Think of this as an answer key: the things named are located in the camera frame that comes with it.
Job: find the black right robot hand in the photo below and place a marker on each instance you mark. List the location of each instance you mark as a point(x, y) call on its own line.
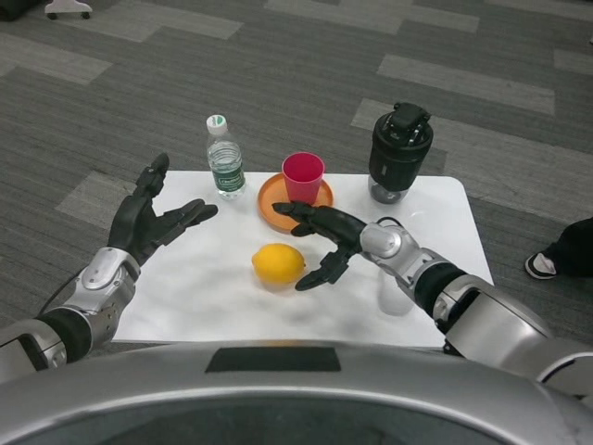
point(340, 225)

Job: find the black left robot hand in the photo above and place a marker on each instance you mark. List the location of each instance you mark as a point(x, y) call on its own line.
point(134, 227)

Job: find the yellow lemon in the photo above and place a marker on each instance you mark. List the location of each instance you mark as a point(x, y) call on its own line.
point(278, 264)

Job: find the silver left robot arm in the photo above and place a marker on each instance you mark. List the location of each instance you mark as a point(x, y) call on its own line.
point(99, 278)

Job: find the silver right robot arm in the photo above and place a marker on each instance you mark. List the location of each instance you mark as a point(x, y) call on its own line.
point(394, 243)

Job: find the pink plastic cup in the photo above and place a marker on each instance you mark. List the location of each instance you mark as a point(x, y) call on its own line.
point(302, 183)

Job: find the orange round plate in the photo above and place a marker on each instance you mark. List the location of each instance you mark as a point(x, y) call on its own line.
point(273, 204)

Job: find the black portable blender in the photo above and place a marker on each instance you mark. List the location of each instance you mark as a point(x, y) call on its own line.
point(398, 153)

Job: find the clear plastic water bottle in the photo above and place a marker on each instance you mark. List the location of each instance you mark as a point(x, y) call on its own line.
point(225, 162)

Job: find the white and black sneaker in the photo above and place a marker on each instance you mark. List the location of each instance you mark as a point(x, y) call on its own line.
point(539, 266)

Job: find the white rolling partition stand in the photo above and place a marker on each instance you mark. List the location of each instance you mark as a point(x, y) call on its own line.
point(67, 7)

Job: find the black trouser leg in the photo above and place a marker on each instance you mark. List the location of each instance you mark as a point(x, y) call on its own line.
point(576, 243)

